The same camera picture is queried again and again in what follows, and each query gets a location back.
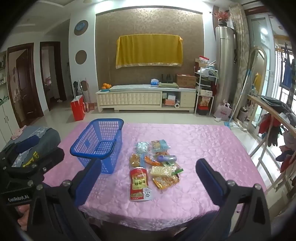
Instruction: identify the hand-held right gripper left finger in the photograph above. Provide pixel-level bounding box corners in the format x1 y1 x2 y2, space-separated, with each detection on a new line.
25 158 103 241

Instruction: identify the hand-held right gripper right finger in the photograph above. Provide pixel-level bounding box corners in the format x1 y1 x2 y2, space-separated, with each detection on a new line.
195 158 272 241

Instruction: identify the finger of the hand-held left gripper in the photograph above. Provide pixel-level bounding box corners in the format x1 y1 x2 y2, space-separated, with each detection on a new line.
5 147 65 186
0 135 40 167

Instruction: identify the orange snack packet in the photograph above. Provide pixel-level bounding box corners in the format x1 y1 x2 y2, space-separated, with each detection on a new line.
151 175 180 190

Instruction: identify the brown cat cookie packet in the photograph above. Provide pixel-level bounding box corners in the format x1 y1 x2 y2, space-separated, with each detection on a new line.
129 153 145 168

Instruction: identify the cracker packet with green strip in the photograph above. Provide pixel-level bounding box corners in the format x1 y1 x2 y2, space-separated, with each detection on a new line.
149 165 184 178

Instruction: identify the clear pastry packet blue print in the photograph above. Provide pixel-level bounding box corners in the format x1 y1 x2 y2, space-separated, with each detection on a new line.
151 149 169 158

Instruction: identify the blue plastic basket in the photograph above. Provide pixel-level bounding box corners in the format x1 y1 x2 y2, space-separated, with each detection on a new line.
70 118 125 174

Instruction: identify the light blue pastry packet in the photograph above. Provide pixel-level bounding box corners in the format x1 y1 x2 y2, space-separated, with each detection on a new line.
151 140 171 151

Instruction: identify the person's left hand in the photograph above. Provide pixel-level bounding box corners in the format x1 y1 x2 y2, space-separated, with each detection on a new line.
17 204 30 231

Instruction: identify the grey covered sofa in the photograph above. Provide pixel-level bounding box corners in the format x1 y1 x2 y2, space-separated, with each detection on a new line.
5 126 61 167

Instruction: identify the pink tablecloth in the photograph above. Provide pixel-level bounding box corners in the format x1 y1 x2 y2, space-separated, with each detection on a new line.
43 122 266 231

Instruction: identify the red snack pouch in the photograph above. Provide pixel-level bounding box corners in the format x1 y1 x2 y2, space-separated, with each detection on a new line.
129 166 155 202

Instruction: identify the dark wooden door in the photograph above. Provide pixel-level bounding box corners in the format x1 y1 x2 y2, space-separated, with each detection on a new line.
6 43 44 128

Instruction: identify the silver blue candy packet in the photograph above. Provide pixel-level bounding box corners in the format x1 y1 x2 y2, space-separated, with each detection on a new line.
136 142 150 154

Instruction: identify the orange sausage stick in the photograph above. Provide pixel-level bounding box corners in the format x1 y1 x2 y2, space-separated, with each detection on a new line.
144 156 161 166

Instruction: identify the red gift bag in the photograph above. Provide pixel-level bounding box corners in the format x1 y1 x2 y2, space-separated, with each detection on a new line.
70 95 86 122

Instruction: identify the pink shopping bag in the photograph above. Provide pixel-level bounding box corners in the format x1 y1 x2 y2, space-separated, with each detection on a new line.
213 103 232 121

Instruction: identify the cleaning tools bundle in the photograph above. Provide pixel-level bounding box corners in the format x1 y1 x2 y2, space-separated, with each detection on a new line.
73 79 93 112

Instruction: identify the pile of clothes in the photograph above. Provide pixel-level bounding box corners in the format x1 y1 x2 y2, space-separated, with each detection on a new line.
258 111 296 173

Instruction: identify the white shelf rack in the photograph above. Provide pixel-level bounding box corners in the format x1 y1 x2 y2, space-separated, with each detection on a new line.
194 67 219 115

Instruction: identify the cream TV cabinet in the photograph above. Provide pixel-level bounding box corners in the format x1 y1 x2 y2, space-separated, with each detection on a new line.
96 84 197 113

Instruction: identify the blue mop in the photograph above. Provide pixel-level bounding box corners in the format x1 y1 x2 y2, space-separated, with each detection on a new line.
224 70 251 128

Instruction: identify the wooden clothes rack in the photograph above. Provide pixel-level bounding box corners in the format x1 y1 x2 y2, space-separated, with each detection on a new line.
246 94 296 193

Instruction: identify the brown cardboard box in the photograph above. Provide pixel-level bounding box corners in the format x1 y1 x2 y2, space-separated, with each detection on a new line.
176 74 197 89

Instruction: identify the tall standing air conditioner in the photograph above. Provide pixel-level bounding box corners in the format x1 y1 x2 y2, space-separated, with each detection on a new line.
215 26 237 109

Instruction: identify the patterned beige curtain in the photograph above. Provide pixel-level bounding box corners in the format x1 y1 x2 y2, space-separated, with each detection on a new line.
229 3 251 121

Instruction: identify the yellow cloth cover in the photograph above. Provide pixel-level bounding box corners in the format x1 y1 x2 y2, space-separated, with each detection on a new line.
116 35 184 69

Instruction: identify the red flower vase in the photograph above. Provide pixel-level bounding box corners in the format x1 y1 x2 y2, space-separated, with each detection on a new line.
214 10 232 27

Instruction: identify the white wall cabinet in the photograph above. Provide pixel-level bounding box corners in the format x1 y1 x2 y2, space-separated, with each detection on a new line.
0 51 14 144

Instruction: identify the dark wooden door frame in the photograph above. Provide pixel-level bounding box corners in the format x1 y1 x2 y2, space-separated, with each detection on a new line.
40 42 67 112

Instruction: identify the round brown wall plaque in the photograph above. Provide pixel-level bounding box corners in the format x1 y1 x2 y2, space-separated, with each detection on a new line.
75 50 87 65

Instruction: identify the round blue wall clock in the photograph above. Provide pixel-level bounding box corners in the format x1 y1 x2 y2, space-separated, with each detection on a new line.
74 20 89 36

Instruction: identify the arched wooden frame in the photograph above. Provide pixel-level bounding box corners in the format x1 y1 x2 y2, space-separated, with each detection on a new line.
240 46 270 130

